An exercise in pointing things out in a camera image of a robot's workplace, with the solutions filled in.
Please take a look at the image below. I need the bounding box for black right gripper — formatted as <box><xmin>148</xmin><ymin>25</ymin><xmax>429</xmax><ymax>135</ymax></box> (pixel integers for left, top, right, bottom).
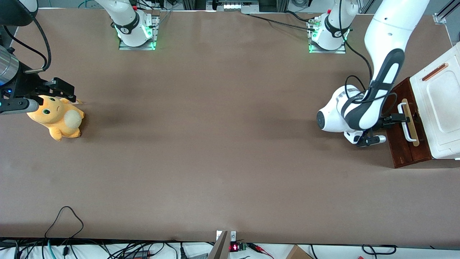
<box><xmin>7</xmin><ymin>63</ymin><xmax>77</xmax><ymax>103</ymax></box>

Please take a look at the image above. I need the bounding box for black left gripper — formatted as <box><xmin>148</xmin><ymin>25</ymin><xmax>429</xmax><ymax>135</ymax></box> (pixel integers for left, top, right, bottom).
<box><xmin>375</xmin><ymin>113</ymin><xmax>411</xmax><ymax>131</ymax></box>

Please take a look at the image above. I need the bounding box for white drawer handle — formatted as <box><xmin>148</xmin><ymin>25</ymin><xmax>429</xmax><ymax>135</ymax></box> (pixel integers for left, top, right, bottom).
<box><xmin>397</xmin><ymin>103</ymin><xmax>417</xmax><ymax>142</ymax></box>

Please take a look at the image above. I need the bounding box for tan wooden handle plaque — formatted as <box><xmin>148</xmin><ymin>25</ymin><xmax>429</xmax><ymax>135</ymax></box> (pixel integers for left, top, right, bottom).
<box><xmin>401</xmin><ymin>98</ymin><xmax>420</xmax><ymax>147</ymax></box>

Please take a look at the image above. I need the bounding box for dark red wooden board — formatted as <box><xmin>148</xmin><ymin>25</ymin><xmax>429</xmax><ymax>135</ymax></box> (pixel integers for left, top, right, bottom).
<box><xmin>395</xmin><ymin>77</ymin><xmax>432</xmax><ymax>163</ymax></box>

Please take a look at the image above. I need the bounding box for orange plush toy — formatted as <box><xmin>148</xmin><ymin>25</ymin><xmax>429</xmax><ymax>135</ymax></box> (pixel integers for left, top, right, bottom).
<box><xmin>27</xmin><ymin>94</ymin><xmax>85</xmax><ymax>141</ymax></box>

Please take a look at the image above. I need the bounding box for brown cardboard box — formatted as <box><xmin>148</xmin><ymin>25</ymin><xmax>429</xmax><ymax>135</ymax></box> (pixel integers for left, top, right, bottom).
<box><xmin>286</xmin><ymin>245</ymin><xmax>314</xmax><ymax>259</ymax></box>

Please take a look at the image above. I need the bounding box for brown table cover sheet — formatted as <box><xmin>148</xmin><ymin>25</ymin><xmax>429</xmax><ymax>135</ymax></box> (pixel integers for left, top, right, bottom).
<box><xmin>0</xmin><ymin>8</ymin><xmax>451</xmax><ymax>247</ymax></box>

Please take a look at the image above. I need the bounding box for black power adapter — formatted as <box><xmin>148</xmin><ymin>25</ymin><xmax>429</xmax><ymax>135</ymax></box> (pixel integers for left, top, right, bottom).
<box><xmin>122</xmin><ymin>250</ymin><xmax>151</xmax><ymax>259</ymax></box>

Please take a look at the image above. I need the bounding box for grey power strip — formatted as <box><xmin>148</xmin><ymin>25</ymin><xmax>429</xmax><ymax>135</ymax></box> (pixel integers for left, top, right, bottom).
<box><xmin>207</xmin><ymin>0</ymin><xmax>259</xmax><ymax>12</ymax></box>

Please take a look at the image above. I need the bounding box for red clip lead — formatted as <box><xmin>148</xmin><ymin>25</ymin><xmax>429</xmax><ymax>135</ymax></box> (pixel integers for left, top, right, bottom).
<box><xmin>248</xmin><ymin>243</ymin><xmax>275</xmax><ymax>259</ymax></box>

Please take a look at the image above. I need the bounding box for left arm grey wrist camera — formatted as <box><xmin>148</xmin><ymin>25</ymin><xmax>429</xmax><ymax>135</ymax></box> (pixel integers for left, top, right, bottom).
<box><xmin>356</xmin><ymin>135</ymin><xmax>387</xmax><ymax>147</ymax></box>

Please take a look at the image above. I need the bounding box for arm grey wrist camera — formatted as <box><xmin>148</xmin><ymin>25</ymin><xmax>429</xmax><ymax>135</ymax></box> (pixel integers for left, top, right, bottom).
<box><xmin>356</xmin><ymin>135</ymin><xmax>387</xmax><ymax>147</ymax></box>
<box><xmin>0</xmin><ymin>97</ymin><xmax>40</xmax><ymax>115</ymax></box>

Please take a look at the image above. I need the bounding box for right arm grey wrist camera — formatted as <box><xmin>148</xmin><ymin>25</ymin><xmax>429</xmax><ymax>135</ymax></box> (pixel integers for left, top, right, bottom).
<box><xmin>0</xmin><ymin>97</ymin><xmax>40</xmax><ymax>115</ymax></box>

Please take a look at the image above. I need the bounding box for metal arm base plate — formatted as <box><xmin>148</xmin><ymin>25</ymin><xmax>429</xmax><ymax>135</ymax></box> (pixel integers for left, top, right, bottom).
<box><xmin>308</xmin><ymin>17</ymin><xmax>346</xmax><ymax>54</ymax></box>
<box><xmin>119</xmin><ymin>15</ymin><xmax>160</xmax><ymax>51</ymax></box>

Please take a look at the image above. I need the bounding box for aluminium frame profile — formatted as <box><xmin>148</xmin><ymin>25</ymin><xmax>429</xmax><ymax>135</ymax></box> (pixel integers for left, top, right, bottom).
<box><xmin>433</xmin><ymin>0</ymin><xmax>460</xmax><ymax>25</ymax></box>

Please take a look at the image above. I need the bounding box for black cable loop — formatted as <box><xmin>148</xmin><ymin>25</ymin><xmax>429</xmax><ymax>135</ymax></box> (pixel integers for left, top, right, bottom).
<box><xmin>45</xmin><ymin>206</ymin><xmax>84</xmax><ymax>256</ymax></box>
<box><xmin>361</xmin><ymin>244</ymin><xmax>398</xmax><ymax>255</ymax></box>

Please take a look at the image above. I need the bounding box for black cable on table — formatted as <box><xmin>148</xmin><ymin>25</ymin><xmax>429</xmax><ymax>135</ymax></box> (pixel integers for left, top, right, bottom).
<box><xmin>285</xmin><ymin>10</ymin><xmax>313</xmax><ymax>24</ymax></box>
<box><xmin>248</xmin><ymin>13</ymin><xmax>317</xmax><ymax>31</ymax></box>

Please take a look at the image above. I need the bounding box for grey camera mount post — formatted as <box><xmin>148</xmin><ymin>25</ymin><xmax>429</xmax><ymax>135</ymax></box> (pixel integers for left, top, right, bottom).
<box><xmin>207</xmin><ymin>231</ymin><xmax>230</xmax><ymax>259</ymax></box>

